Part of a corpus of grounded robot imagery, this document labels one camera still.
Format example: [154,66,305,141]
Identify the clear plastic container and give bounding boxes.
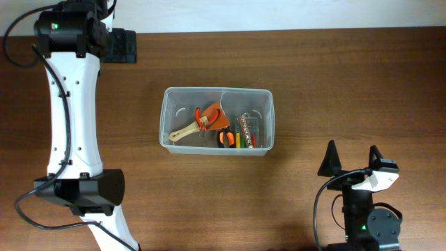
[160,87,275,156]

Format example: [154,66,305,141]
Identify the orange black long-nose pliers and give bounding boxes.
[217,126,236,148]

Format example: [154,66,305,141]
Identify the small red cutting pliers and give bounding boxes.
[194,107,221,132]

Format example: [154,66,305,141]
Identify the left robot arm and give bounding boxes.
[34,1,140,250]

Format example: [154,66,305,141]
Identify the black cable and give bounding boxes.
[2,3,139,251]
[312,168,374,251]

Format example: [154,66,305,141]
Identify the orange scraper wooden handle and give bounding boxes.
[169,102,230,142]

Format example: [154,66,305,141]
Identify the orange socket rail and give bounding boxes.
[238,114,254,149]

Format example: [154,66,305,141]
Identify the left black cable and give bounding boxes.
[2,3,139,251]

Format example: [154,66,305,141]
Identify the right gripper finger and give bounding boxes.
[317,140,341,176]
[368,145,383,169]

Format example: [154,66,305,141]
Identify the right black cable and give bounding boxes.
[312,168,374,251]

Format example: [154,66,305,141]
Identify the clear screwdriver bit case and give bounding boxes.
[236,113,260,149]

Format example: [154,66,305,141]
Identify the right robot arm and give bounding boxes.
[313,140,403,250]

